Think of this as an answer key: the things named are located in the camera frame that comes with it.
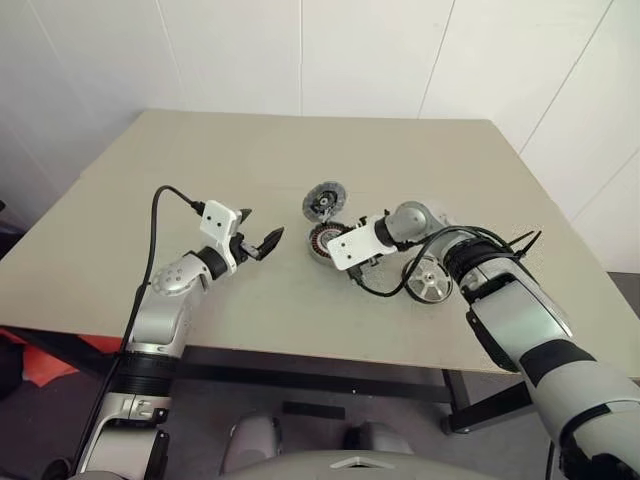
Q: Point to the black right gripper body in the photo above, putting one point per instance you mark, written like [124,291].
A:
[361,275]

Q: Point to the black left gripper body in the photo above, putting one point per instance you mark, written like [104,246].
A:
[242,249]

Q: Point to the silver motor housing with stator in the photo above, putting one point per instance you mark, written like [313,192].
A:
[320,245]

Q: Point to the round silver motor lid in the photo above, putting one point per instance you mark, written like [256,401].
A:
[325,200]

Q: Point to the silver spoked rotor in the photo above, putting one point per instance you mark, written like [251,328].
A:
[429,285]

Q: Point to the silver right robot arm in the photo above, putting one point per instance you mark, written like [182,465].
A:
[520,300]

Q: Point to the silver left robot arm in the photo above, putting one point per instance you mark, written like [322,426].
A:
[155,310]

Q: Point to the black floor strip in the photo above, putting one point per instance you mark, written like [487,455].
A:
[314,410]

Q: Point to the black zip tie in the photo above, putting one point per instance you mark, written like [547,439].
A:
[527,235]
[529,248]

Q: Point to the grey rounded shape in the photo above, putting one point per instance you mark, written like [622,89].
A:
[255,440]

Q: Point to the grey robot torso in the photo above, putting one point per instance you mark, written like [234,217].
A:
[350,470]

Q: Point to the red orange cloth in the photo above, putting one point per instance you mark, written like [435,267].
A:
[45,367]

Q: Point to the black bag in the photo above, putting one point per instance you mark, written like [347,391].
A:
[10,370]

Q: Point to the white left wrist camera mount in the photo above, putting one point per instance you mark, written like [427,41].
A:
[218,220]

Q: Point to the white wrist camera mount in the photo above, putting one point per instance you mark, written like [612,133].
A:
[352,247]
[218,220]

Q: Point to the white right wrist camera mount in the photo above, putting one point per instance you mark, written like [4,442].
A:
[352,247]

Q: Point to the black table frame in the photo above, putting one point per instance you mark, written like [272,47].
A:
[310,374]

